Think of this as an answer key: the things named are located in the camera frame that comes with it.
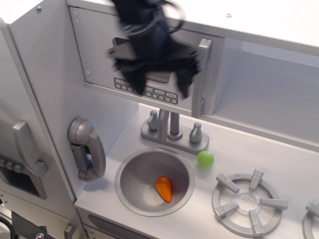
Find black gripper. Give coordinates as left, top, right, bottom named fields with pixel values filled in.
left=108, top=23, right=199, bottom=98

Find white toy microwave door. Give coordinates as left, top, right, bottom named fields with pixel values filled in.
left=69, top=0, right=226, bottom=118

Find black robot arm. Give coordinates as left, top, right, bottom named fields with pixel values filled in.
left=109, top=0, right=199, bottom=98

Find silver toy faucet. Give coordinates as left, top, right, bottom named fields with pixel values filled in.
left=141, top=109, right=209, bottom=154

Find green toy ball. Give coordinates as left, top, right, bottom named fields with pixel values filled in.
left=197, top=150, right=214, bottom=168

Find silver toy telephone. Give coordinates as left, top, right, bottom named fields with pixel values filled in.
left=68, top=117, right=106, bottom=182

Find round metal sink bowl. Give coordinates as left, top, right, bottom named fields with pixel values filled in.
left=115, top=148, right=195, bottom=217

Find orange toy carrot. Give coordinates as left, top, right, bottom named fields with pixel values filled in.
left=155, top=176, right=172, bottom=203

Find white toy kitchen cabinet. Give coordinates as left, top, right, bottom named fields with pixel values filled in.
left=0, top=0, right=319, bottom=239

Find silver toy stove burner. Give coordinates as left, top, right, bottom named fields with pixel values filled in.
left=212, top=169, right=288, bottom=238

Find grey ice dispenser panel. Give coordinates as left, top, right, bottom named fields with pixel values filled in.
left=0, top=154, right=47, bottom=200

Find black cable loop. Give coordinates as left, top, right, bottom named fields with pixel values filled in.
left=147, top=2, right=186, bottom=34

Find silver fridge door handle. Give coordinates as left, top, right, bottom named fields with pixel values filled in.
left=12, top=120, right=48, bottom=177

